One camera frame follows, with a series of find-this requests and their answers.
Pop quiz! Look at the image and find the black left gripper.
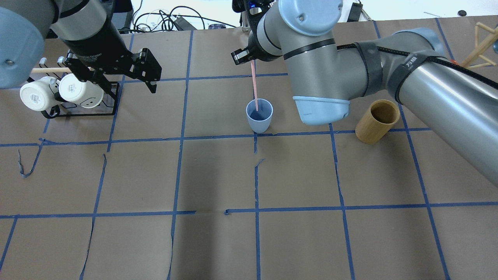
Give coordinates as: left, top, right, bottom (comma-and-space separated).
65, 48, 162, 94

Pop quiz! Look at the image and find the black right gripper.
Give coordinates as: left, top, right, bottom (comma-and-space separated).
231, 33, 282, 65

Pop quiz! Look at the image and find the pink chopstick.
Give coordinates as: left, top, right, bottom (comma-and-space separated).
250, 60, 259, 112

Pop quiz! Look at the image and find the light blue plastic cup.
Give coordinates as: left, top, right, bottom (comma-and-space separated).
245, 98, 274, 134

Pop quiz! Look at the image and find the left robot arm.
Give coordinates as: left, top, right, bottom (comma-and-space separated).
0, 0, 162, 93

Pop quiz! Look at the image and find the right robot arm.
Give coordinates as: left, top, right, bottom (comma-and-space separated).
231, 0, 498, 185

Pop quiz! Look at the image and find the wooden rack rod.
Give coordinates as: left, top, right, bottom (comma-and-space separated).
31, 67, 72, 74

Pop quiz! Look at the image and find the right white mug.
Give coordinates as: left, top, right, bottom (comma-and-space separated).
59, 74, 105, 109

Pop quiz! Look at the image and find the white mug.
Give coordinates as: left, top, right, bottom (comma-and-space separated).
19, 76, 63, 112
59, 74, 105, 109

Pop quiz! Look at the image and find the black mug rack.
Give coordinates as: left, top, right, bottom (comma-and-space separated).
30, 54, 120, 119

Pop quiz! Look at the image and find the left white mug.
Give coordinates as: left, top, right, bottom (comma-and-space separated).
19, 76, 63, 112

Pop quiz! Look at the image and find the bamboo cylinder holder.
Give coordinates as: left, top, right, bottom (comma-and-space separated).
354, 99, 400, 145

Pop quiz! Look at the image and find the aluminium frame post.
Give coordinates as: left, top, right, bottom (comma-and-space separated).
240, 9, 253, 32

